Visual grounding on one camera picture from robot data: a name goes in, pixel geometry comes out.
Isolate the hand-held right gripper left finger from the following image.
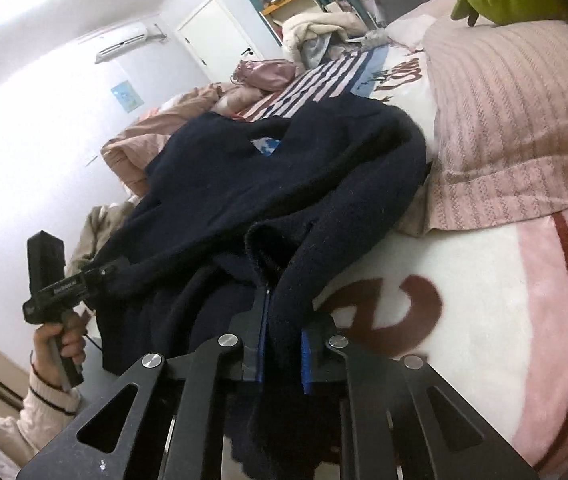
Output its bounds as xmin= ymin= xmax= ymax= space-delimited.
xmin=16 ymin=290 xmax=271 ymax=480

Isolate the white air conditioner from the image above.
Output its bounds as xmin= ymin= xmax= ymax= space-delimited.
xmin=94 ymin=22 xmax=169 ymax=65

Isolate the dark headboard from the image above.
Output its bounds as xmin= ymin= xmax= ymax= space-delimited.
xmin=374 ymin=0 xmax=451 ymax=27

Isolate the small blue wall poster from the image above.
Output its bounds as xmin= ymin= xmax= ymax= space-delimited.
xmin=110 ymin=80 xmax=144 ymax=113

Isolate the pink quilt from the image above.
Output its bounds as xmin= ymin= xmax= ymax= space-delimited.
xmin=101 ymin=82 xmax=265 ymax=197

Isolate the pink striped pillow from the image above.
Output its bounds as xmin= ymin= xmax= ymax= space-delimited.
xmin=420 ymin=19 xmax=568 ymax=235

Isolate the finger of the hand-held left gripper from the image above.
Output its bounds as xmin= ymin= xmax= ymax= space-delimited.
xmin=88 ymin=257 xmax=133 ymax=292

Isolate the white door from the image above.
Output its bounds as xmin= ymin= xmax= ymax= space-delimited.
xmin=177 ymin=0 xmax=265 ymax=87

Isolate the printed fleece blanket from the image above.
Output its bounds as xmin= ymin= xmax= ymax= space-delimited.
xmin=239 ymin=42 xmax=568 ymax=477

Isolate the pink bag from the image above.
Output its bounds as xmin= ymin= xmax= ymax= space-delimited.
xmin=230 ymin=58 xmax=297 ymax=92

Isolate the beige cloth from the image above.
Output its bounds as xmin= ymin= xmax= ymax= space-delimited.
xmin=66 ymin=202 xmax=137 ymax=277

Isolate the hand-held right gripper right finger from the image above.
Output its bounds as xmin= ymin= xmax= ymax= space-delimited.
xmin=301 ymin=316 xmax=541 ymax=480

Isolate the person's left hand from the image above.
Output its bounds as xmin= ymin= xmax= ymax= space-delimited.
xmin=30 ymin=309 xmax=90 ymax=392

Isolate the white pillow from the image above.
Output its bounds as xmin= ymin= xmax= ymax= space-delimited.
xmin=386 ymin=13 xmax=438 ymax=52

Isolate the navy knit sweater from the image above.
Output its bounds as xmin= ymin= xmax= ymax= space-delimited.
xmin=86 ymin=94 xmax=431 ymax=480

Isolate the beige clothes pile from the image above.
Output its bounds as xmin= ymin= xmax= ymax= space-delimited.
xmin=281 ymin=10 xmax=365 ymax=69

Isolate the yellow wooden shelf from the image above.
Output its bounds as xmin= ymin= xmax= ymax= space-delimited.
xmin=259 ymin=0 xmax=325 ymax=44

